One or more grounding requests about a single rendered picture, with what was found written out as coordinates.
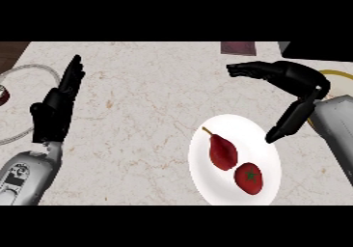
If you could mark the red tomato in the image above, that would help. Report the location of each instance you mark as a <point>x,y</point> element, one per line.
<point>249,178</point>

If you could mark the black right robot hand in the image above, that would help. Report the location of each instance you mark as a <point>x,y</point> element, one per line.
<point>293,77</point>

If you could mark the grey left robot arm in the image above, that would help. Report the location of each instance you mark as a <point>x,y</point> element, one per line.
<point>27,175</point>

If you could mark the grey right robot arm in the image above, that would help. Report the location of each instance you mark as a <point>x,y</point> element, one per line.
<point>341,135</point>

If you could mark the red pear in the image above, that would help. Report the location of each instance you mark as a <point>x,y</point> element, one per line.
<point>224,152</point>

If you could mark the mauve square object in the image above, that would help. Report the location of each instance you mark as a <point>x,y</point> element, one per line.
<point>239,48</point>

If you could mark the white plate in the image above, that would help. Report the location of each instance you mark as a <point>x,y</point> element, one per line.
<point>218,180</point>

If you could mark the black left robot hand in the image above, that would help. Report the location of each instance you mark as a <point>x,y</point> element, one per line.
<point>54,106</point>

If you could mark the black appliance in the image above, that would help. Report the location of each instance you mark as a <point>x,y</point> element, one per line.
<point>321,50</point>

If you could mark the yellow-rimmed cream bowl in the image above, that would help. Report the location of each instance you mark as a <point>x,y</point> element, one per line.
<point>344,84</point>

